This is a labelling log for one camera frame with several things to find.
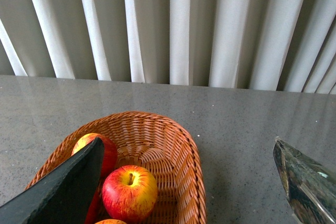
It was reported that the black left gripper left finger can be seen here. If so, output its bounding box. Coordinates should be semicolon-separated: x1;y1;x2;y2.
1;138;104;223

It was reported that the white pleated curtain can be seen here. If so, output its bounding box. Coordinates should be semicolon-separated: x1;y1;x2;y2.
1;0;335;94

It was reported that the rear apple in basket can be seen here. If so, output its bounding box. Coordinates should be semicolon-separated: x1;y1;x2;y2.
71;133;118;178

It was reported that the bottom apple in basket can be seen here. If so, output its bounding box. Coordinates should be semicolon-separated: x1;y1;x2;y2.
95;219;127;224

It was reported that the apple in basket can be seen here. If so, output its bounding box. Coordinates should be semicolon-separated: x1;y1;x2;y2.
71;133;118;178
95;219;127;224

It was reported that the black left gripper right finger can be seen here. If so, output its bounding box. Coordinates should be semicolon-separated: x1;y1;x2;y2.
273;137;335;223

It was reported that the left wicker basket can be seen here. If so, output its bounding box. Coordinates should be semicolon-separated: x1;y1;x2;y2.
27;111;207;223

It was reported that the red yellow apple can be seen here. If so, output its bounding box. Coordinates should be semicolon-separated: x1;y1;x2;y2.
102;165;159;223

